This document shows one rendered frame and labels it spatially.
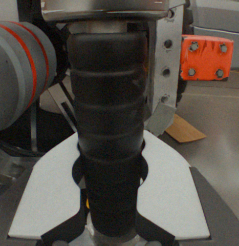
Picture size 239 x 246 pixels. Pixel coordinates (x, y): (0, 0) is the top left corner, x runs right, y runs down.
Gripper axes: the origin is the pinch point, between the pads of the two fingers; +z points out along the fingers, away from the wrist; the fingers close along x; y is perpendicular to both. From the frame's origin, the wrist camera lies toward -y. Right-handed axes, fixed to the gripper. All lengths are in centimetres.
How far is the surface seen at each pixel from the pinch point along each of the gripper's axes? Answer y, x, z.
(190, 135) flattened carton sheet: 82, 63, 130
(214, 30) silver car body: -7, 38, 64
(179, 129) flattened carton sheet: 82, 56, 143
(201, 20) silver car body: -10, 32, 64
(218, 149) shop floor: 83, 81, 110
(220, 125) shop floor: 83, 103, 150
